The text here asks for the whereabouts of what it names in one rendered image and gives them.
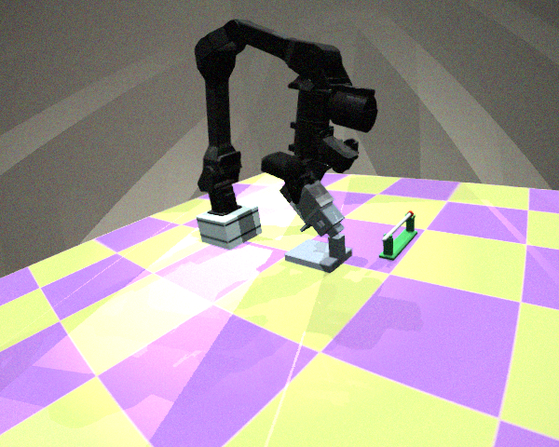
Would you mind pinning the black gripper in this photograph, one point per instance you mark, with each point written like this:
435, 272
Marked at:
292, 169

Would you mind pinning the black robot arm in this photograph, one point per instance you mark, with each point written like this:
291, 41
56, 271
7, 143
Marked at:
325, 93

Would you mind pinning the grey pin with red cap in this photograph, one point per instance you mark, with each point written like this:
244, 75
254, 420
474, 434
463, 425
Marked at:
392, 231

